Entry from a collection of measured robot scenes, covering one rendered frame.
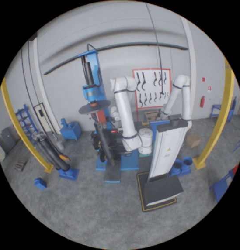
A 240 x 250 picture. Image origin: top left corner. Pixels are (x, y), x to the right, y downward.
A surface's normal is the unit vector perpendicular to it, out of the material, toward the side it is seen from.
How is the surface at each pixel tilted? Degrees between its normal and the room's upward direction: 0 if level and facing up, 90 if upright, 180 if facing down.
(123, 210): 0
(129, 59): 90
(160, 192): 0
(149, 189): 0
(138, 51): 90
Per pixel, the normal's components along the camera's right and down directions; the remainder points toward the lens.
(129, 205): -0.15, -0.84
